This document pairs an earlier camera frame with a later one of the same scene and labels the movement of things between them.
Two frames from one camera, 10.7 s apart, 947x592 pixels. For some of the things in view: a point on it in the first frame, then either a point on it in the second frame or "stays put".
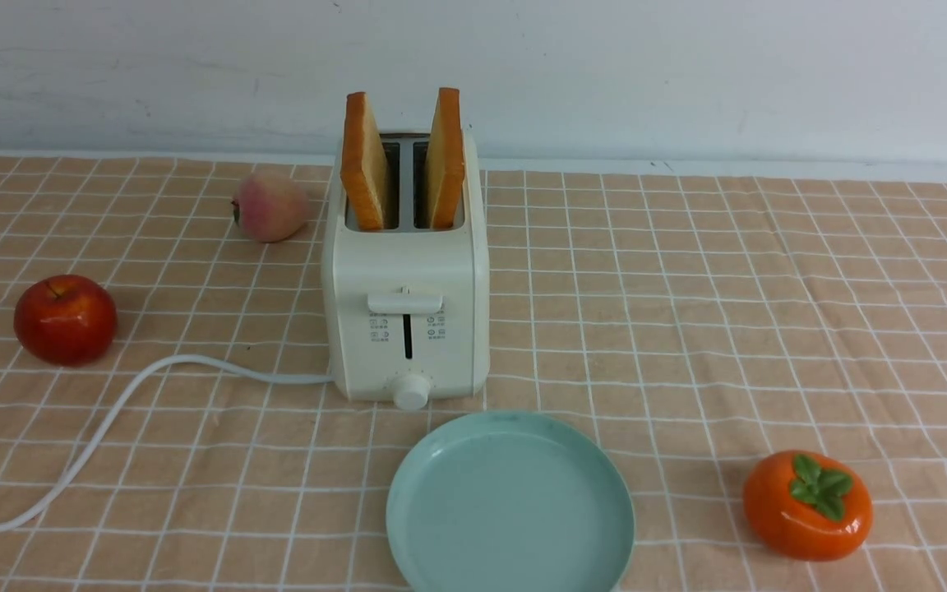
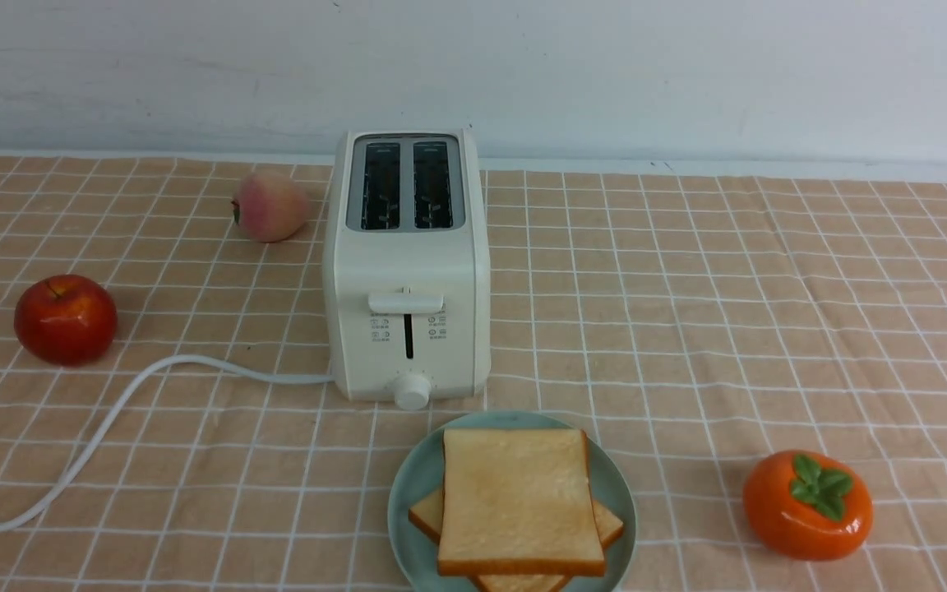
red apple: x=66 y=321 stays put
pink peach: x=270 y=208 stays put
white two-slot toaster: x=405 y=283 stays put
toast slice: x=363 y=170 → x=427 y=517
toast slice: x=445 y=160 → x=517 y=501
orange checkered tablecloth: x=694 y=323 stays put
